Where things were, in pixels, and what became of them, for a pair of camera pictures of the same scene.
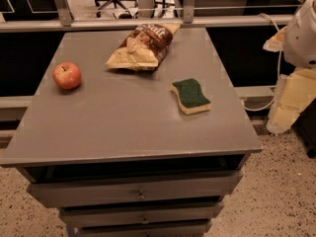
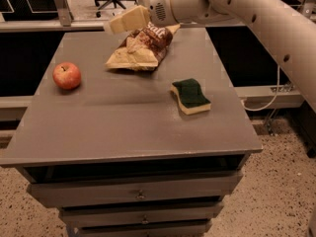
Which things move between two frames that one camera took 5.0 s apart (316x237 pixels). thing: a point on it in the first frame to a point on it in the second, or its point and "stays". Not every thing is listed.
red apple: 66,75 stays
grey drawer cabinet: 132,152 stays
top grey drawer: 133,190 stays
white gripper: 302,39 to 158,4
